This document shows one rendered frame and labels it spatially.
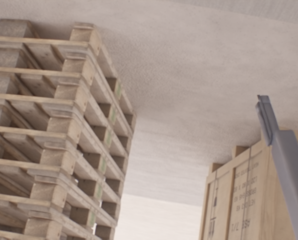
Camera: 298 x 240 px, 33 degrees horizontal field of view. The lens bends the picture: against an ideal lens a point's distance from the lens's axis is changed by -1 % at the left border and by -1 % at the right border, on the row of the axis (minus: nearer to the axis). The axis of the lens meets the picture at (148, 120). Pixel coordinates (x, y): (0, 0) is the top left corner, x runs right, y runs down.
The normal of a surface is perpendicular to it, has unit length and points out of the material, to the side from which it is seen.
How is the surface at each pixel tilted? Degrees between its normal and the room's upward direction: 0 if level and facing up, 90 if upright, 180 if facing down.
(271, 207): 90
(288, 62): 0
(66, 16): 0
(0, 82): 90
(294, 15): 0
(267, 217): 90
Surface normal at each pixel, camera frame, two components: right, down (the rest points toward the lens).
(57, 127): -0.14, -0.36
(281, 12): -0.16, 0.93
